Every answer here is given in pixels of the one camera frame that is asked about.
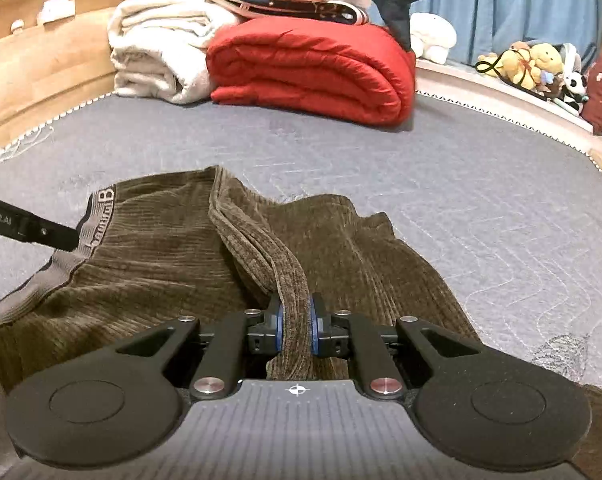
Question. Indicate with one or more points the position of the red folded quilt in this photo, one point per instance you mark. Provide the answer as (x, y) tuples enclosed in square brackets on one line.
[(306, 70)]

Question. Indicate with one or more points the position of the dark blue shark plush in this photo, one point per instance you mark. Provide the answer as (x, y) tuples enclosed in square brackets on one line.
[(396, 0)]

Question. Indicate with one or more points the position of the white plush toy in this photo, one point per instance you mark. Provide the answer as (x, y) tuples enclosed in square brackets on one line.
[(433, 35)]

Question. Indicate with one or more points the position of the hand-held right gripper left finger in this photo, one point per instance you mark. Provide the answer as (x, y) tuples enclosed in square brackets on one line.
[(279, 331)]

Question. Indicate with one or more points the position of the tan plush toy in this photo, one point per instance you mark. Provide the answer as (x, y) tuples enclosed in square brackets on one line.
[(517, 62)]

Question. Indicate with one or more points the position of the blue curtain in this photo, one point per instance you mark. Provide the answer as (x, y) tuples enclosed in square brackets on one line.
[(506, 0)]

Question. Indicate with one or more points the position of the wooden headboard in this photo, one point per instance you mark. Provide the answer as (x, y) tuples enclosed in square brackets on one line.
[(41, 70)]

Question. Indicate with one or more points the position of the beige bedside ledge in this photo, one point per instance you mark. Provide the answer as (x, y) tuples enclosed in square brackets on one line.
[(481, 85)]

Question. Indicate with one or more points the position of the panda plush toy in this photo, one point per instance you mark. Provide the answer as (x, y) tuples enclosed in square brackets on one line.
[(573, 85)]

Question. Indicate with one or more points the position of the yellow plush toy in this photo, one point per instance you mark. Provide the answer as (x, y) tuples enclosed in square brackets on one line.
[(546, 57)]

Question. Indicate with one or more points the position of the white wall socket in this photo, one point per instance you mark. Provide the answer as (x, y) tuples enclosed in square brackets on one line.
[(57, 10)]

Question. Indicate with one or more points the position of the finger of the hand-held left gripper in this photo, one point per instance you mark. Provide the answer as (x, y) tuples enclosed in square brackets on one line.
[(36, 230)]

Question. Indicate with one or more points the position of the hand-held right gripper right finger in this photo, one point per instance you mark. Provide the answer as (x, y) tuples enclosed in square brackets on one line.
[(313, 331)]

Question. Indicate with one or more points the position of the white folded blanket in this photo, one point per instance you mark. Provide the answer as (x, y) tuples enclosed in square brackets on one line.
[(151, 45)]

